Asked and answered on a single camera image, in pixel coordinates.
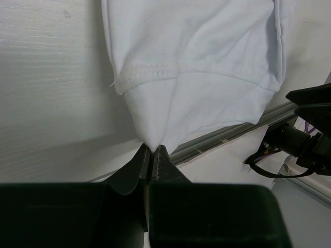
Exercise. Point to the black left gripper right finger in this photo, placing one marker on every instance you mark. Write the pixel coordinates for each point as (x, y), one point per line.
(187, 214)

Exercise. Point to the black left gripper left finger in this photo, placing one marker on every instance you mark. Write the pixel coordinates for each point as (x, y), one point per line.
(110, 213)

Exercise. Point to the white skirt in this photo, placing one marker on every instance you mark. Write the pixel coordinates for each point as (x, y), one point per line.
(185, 67)

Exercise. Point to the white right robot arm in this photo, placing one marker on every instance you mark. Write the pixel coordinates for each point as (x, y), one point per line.
(313, 106)

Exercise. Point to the aluminium table rail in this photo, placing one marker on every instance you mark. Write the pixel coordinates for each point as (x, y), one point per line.
(109, 160)

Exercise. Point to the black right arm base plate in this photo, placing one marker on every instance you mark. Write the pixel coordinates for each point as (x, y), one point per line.
(284, 138)

